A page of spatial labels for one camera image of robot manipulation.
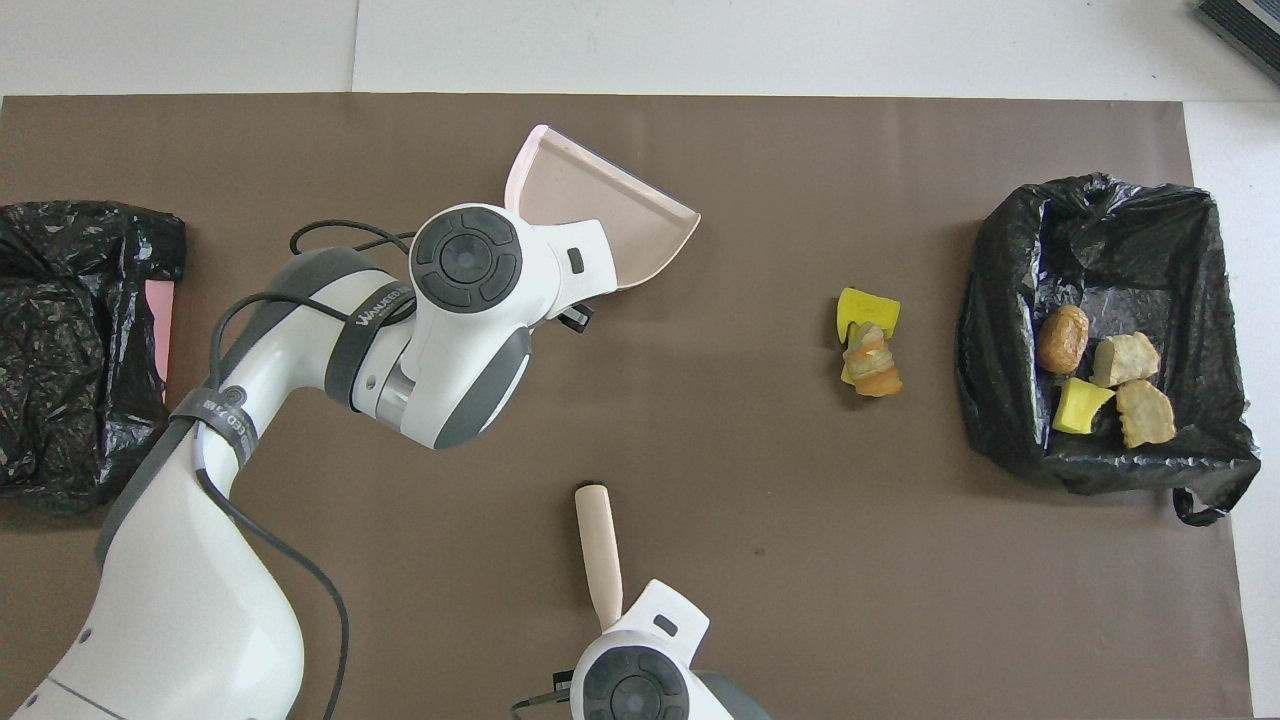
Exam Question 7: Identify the beige plastic dustpan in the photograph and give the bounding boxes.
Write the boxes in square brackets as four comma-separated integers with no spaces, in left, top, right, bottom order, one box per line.
[503,124,702,293]

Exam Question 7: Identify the beige hand brush black bristles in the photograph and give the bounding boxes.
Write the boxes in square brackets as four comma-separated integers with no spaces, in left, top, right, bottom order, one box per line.
[575,483,625,633]

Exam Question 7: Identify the notched yellow sponge piece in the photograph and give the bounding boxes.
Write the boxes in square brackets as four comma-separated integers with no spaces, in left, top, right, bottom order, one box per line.
[836,287,902,387]

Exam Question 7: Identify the brown bread roll piece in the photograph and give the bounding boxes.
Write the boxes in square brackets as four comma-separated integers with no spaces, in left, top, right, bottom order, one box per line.
[843,322,904,399]

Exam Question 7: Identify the brown paper ball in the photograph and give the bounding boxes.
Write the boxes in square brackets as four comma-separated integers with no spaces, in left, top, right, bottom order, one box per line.
[1035,305,1091,376]

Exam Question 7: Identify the small yellow sponge wedge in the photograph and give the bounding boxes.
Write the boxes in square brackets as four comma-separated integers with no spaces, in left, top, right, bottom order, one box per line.
[1051,377,1116,436]

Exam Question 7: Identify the pale paper piece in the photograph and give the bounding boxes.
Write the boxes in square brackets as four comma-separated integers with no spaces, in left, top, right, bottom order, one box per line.
[1089,331,1162,390]

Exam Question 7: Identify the pale bread chunk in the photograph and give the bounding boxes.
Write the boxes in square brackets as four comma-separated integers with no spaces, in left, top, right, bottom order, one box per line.
[1115,379,1178,450]

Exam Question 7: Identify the black bag lined bin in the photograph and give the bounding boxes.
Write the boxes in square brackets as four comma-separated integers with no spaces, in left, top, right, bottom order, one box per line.
[955,172,1263,528]

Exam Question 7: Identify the pink bin with black liner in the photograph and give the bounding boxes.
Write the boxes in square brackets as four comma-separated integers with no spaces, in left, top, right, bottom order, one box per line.
[0,200,188,517]

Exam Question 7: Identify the brown paper table mat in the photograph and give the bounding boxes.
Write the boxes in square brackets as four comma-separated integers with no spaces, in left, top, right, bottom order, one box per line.
[0,94,1256,720]

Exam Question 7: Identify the dark grey ribbed device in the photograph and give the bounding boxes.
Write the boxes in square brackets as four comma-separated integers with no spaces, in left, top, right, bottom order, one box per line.
[1195,0,1280,86]

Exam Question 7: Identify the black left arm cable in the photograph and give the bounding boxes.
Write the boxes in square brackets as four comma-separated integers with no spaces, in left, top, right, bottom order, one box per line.
[195,218,421,720]

